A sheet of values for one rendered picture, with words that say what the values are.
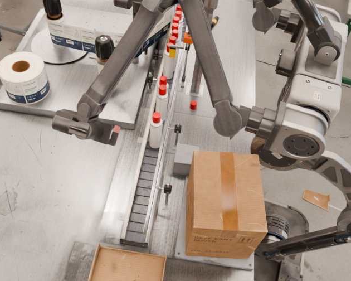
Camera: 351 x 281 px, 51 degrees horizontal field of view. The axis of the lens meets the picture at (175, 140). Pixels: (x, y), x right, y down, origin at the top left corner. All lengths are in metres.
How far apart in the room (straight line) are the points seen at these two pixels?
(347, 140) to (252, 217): 2.01
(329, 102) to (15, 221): 1.20
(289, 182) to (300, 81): 1.73
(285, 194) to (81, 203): 1.56
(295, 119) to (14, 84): 1.22
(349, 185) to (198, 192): 0.58
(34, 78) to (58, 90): 0.17
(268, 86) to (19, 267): 2.46
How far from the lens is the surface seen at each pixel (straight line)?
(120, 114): 1.73
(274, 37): 3.82
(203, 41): 1.00
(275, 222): 2.07
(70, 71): 1.96
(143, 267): 1.44
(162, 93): 1.57
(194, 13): 1.01
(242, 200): 1.26
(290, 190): 2.71
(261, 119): 1.00
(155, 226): 1.49
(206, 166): 1.30
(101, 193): 1.57
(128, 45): 1.05
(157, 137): 1.54
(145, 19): 1.04
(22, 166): 1.70
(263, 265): 2.16
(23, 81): 1.74
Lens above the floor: 2.21
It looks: 54 degrees down
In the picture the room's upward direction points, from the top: 7 degrees clockwise
